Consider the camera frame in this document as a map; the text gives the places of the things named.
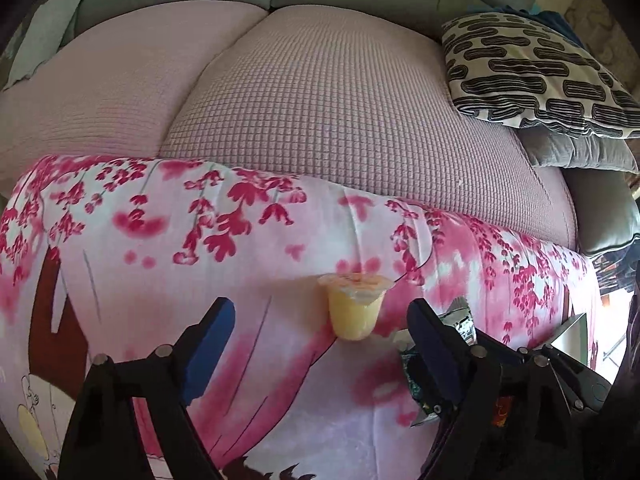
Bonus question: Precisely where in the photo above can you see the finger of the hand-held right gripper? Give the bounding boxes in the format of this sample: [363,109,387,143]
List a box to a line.
[520,343,613,414]

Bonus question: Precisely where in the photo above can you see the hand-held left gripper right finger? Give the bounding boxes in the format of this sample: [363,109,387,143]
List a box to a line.
[406,299,586,480]

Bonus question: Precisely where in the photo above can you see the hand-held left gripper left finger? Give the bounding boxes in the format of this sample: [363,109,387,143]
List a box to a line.
[57,296,237,480]

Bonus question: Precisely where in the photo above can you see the green and white foil packet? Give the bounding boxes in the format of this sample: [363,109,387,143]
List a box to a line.
[397,297,475,427]

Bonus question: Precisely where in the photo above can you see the white tray with teal rim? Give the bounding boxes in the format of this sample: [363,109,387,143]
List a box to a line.
[547,312,589,356]

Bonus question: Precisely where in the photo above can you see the yellow jelly cup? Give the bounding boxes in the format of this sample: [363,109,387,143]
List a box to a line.
[318,272,395,341]

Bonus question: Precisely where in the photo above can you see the printed pink blanket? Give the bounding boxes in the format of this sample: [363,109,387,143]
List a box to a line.
[0,155,601,480]

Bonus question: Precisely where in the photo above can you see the dark grey pillow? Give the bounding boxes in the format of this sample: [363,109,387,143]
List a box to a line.
[520,125,640,175]

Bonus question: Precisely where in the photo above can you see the black and white patterned pillow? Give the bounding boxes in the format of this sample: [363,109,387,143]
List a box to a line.
[441,11,640,140]

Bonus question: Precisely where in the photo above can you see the blue cloth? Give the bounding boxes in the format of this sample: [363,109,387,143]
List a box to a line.
[470,2,581,44]

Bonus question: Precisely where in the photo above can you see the light grey pillow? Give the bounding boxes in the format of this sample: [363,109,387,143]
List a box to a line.
[5,0,96,86]

